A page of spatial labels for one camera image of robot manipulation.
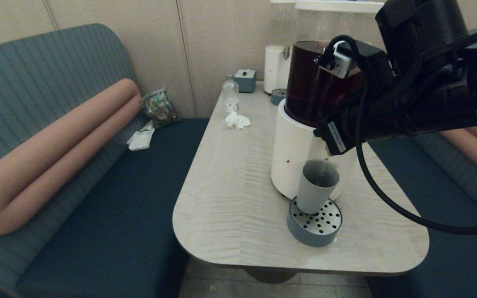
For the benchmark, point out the small white drink dispenser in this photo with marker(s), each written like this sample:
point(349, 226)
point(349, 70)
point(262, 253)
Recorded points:
point(275, 68)

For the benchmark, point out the blue-grey tissue box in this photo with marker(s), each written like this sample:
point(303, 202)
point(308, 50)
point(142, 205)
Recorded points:
point(244, 81)

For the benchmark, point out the round table pedestal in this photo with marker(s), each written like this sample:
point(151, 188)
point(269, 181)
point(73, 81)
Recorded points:
point(271, 276)

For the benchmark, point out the large dark tea dispenser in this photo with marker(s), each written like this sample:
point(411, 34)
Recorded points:
point(296, 145)

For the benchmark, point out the white dispenser lid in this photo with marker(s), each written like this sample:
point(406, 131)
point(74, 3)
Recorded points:
point(338, 6)

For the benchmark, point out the clear plastic bottle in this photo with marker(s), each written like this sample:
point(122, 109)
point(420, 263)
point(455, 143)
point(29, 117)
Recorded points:
point(230, 94)

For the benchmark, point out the blue perforated drip tray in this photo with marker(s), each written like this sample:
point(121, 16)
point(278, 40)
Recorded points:
point(313, 234)

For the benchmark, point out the grey-blue plastic cup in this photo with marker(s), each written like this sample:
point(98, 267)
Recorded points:
point(315, 190)

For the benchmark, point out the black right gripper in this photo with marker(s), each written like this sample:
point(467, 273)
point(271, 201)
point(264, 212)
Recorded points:
point(383, 116)

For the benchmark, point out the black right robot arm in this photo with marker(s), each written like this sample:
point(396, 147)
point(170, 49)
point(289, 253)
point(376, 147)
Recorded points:
point(449, 95)

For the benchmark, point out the printed snack bag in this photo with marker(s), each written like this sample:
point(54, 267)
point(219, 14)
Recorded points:
point(160, 107)

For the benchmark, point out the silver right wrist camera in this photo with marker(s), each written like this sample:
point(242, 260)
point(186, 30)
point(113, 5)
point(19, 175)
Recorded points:
point(340, 62)

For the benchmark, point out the small blue drip tray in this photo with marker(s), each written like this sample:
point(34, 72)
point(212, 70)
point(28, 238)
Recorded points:
point(277, 97)

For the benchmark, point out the crumpled white tissue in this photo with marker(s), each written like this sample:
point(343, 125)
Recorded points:
point(236, 120)

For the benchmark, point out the white napkin pack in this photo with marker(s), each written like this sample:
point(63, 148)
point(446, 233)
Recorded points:
point(141, 140)

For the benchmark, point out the blue upholstered bench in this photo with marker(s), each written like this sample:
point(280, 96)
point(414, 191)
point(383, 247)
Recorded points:
point(110, 215)
point(462, 265)

